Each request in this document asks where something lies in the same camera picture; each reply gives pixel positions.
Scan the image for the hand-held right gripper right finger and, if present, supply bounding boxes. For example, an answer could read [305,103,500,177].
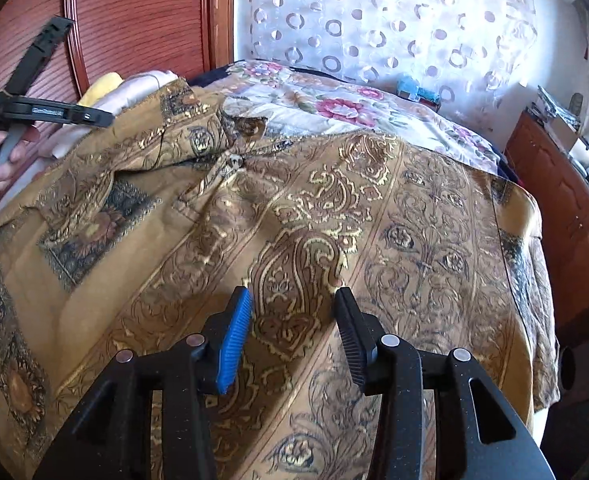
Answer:
[333,286,557,480]

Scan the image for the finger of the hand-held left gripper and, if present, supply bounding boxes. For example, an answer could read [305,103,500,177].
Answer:
[5,16,76,95]
[6,101,116,127]

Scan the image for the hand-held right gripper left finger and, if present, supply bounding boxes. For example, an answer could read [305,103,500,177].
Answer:
[34,286,254,480]

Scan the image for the brown paisley shirt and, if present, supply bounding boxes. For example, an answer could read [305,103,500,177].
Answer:
[0,77,561,480]

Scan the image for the person's left hand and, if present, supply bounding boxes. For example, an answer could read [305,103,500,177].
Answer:
[0,125,40,193]

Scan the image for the yellow plush toy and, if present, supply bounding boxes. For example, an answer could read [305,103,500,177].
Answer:
[78,72,124,110]

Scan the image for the red wooden headboard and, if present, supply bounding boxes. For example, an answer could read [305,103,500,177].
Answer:
[0,0,236,161]

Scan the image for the floral bedsheet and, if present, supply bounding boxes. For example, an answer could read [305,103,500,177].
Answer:
[222,59,506,181]

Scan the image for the wooden dresser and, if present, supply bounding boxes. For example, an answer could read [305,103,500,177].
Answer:
[503,110,589,353]

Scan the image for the blue plastic object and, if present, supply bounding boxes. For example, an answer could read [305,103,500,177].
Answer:
[397,75,442,111]

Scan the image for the clutter on dresser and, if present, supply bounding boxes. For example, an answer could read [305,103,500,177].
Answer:
[527,84,589,196]

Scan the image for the white circle-pattern curtain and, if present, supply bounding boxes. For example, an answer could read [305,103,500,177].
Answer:
[233,0,589,127]

